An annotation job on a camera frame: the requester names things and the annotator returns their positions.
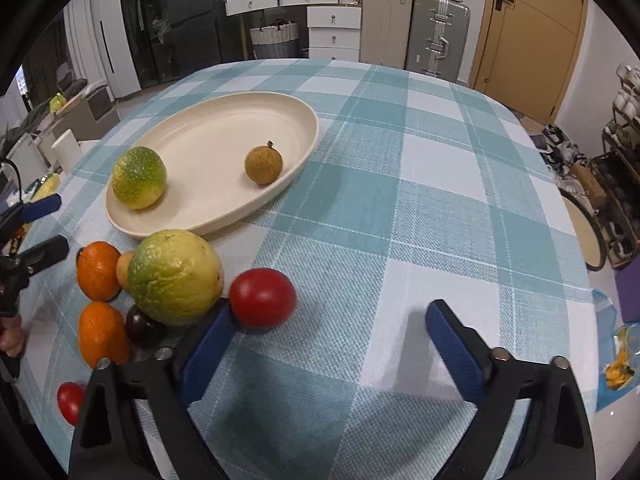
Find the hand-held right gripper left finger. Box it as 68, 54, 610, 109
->
67, 302, 241, 480

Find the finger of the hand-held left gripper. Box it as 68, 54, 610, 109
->
0, 192, 63, 226
14, 234, 70, 277

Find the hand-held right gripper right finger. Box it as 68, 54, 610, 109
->
425, 299, 598, 480

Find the orange tangerine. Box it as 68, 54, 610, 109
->
76, 241, 122, 303
78, 301, 132, 370

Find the dark purple plum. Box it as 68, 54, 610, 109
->
124, 306, 162, 348

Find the large red tomato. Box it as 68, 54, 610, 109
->
229, 268, 297, 330

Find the large green yellow citrus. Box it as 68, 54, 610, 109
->
126, 229, 224, 327

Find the brown longan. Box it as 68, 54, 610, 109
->
244, 141, 284, 186
116, 251, 136, 292

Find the small red tomato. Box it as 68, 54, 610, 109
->
56, 381, 87, 427

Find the cream oval plate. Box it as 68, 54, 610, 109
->
105, 91, 321, 240

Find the person's left hand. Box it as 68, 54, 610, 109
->
0, 312, 26, 358

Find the yellow bag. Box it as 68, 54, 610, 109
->
30, 172, 61, 202

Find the white cylinder bin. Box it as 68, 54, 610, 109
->
50, 129, 83, 171

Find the small green yellow citrus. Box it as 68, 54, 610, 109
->
111, 146, 167, 211

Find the grey low table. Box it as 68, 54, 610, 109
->
52, 80, 121, 141

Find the teal checked tablecloth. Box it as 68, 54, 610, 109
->
15, 57, 608, 480

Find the round cream basin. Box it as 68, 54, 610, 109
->
557, 187, 608, 272

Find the white wardrobe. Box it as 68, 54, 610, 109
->
65, 0, 142, 101

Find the pile of shoes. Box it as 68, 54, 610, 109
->
540, 124, 581, 173

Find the dark grey fridge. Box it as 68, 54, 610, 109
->
117, 0, 251, 88

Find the shoe rack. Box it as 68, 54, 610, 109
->
592, 62, 640, 266

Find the woven laundry basket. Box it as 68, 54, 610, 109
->
249, 19, 301, 60

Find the silver suitcase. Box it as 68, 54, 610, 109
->
405, 0, 472, 80

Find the wooden door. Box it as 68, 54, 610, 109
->
467, 0, 588, 123

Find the beige suitcase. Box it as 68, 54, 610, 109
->
360, 0, 415, 68

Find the white drawer desk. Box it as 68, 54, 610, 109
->
224, 0, 363, 63

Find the black cable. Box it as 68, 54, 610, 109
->
0, 157, 22, 206

